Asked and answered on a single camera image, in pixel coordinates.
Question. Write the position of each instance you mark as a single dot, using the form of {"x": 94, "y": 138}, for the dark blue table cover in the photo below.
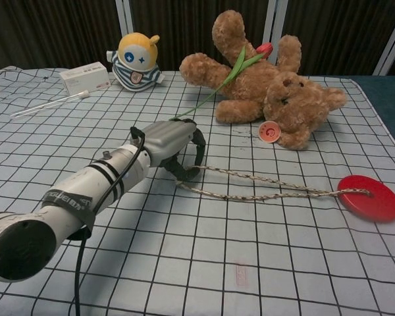
{"x": 388, "y": 95}

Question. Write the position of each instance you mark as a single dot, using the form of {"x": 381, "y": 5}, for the clear plastic tube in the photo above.
{"x": 46, "y": 106}

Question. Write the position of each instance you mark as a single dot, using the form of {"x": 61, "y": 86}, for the yellow striped plush toy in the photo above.
{"x": 136, "y": 52}

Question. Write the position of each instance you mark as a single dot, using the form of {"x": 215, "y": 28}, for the white checked tablecloth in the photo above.
{"x": 217, "y": 247}

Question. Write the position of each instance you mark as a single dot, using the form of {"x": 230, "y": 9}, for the artificial red tulip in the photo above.
{"x": 238, "y": 64}

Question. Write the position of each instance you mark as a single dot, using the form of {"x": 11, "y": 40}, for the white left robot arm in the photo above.
{"x": 85, "y": 194}

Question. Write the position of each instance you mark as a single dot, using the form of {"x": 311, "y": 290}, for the white cardboard box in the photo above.
{"x": 84, "y": 77}

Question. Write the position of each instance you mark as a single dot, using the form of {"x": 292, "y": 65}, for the red disc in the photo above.
{"x": 368, "y": 204}

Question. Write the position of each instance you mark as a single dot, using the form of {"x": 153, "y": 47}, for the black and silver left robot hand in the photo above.
{"x": 166, "y": 141}

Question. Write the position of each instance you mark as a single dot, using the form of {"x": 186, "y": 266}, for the white screen frame post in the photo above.
{"x": 123, "y": 16}
{"x": 276, "y": 23}
{"x": 393, "y": 36}

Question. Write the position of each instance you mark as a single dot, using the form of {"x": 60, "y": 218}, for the round orange paper tag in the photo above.
{"x": 269, "y": 132}

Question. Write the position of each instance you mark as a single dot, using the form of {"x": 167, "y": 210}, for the brown teddy bear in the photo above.
{"x": 250, "y": 85}

